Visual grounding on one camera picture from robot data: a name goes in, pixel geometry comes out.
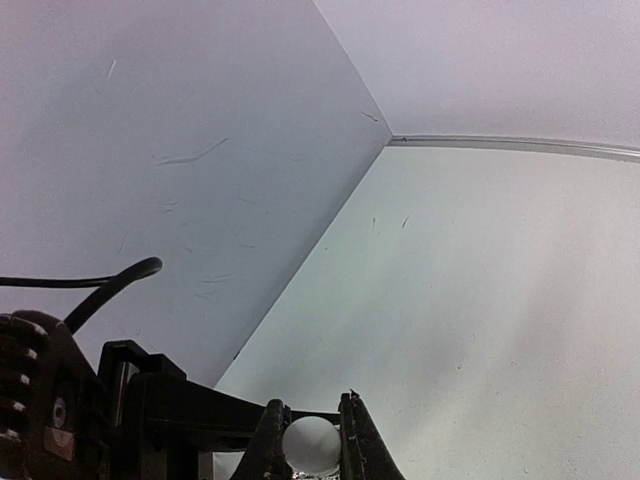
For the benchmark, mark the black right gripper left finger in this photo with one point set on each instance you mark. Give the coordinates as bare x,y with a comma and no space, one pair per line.
264,458

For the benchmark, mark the table edge metal strip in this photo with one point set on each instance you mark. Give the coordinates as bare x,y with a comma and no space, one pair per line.
523,144

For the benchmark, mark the small nail polish bottle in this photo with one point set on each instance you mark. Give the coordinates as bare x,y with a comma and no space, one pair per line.
327,475

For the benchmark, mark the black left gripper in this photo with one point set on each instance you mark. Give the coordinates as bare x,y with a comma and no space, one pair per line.
164,426

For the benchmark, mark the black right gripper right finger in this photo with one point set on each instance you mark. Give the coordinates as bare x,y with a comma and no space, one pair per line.
364,455

